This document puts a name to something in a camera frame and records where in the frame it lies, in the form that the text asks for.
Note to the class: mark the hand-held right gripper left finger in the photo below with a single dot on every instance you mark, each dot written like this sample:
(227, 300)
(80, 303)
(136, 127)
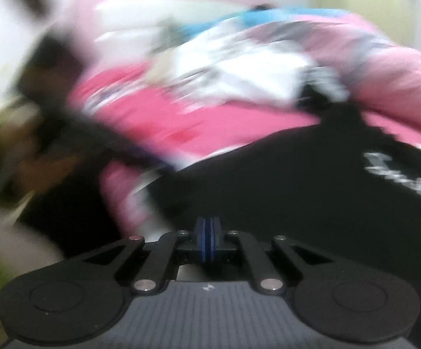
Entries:
(202, 240)

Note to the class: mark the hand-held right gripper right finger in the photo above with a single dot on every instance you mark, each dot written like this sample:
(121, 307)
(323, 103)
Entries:
(214, 240)

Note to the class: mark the black t-shirt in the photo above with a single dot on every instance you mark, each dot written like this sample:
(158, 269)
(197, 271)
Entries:
(268, 196)

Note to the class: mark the person's left hand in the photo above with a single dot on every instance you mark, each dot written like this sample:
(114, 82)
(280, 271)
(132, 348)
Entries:
(47, 171)

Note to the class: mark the pink floral bed blanket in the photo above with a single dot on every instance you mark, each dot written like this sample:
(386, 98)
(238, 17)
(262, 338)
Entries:
(141, 116)

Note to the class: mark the white garment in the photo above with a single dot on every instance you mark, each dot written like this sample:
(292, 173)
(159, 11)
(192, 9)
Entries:
(239, 72)

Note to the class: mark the light grey garment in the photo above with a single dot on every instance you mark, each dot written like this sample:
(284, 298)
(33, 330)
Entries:
(326, 80)

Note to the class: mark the blue striped quilt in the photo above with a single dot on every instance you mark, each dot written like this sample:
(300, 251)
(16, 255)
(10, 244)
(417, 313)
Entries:
(250, 18)

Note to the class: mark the pink and grey quilt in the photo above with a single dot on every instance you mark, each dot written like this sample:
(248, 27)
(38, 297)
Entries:
(377, 61)

